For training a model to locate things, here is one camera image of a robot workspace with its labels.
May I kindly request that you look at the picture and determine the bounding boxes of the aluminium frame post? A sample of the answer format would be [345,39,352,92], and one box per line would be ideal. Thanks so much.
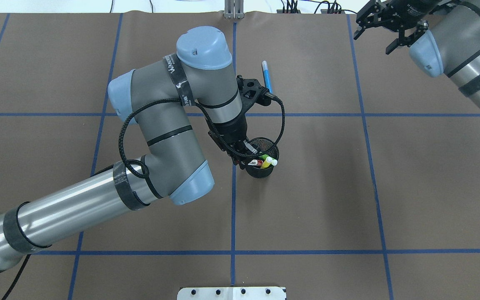
[223,0,245,20]

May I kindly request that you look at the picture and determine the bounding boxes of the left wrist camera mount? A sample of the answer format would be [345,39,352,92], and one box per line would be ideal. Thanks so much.
[236,75,272,114]

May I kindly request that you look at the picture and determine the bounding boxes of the green highlighter pen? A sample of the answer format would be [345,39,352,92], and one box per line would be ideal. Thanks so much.
[261,155,278,168]

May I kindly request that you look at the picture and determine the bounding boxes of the blue highlighter pen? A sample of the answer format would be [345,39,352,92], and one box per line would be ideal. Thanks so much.
[261,60,273,93]

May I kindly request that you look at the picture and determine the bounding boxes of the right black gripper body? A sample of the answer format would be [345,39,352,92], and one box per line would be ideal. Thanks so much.
[357,0,441,32]

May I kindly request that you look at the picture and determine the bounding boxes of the red whiteboard marker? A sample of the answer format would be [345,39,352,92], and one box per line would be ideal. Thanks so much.
[248,159,265,167]

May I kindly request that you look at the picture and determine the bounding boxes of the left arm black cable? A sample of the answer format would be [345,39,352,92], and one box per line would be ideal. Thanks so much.
[2,94,286,300]

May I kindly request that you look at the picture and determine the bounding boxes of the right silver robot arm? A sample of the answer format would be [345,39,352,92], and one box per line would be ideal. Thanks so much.
[353,0,480,109]

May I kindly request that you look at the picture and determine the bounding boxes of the black mesh pen cup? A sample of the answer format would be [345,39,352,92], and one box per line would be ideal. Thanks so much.
[245,137,279,179]

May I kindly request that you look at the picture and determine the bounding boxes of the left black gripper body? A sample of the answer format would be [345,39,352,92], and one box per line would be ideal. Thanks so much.
[206,115,248,157]

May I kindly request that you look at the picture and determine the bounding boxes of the brown table mat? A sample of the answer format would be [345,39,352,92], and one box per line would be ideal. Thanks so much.
[0,12,480,300]

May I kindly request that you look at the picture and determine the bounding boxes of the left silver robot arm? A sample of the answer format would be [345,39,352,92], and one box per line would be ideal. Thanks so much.
[0,25,256,273]

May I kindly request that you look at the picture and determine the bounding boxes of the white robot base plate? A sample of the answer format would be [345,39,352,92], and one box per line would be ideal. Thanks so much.
[177,286,287,300]

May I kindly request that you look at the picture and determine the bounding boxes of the yellow highlighter pen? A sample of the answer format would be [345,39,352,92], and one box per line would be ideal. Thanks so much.
[260,156,274,169]

